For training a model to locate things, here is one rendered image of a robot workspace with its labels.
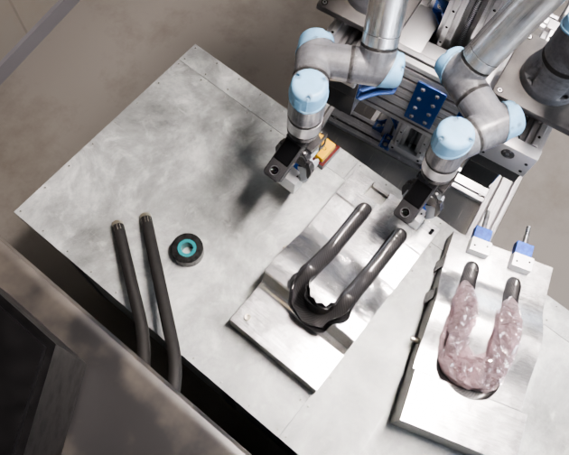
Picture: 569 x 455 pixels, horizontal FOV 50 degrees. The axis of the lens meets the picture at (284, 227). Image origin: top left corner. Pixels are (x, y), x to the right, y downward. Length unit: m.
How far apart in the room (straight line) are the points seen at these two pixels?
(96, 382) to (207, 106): 1.51
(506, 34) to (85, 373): 1.08
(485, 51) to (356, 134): 1.20
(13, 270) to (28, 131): 2.50
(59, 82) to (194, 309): 1.61
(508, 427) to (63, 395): 1.28
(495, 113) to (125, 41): 2.02
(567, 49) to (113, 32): 2.06
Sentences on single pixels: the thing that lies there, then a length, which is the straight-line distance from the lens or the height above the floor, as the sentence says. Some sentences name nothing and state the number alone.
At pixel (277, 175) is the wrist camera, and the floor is 1.08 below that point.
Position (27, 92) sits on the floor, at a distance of 2.92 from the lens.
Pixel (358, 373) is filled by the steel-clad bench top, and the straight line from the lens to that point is 1.52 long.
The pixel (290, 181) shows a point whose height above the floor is 0.96.
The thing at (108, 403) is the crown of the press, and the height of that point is 2.01.
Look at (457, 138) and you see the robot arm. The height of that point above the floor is 1.29.
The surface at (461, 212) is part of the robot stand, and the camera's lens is 2.38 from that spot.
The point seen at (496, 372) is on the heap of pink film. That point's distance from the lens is 1.50.
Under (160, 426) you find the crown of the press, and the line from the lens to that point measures 0.28.
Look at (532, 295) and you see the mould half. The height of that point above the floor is 0.85.
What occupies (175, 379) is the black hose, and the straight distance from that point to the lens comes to 1.38.
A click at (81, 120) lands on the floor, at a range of 2.77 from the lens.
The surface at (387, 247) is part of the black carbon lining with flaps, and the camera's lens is 1.52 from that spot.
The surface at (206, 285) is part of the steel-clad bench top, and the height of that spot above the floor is 0.80.
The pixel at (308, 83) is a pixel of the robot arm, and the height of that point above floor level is 1.30.
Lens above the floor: 2.28
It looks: 68 degrees down
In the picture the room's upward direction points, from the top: 7 degrees clockwise
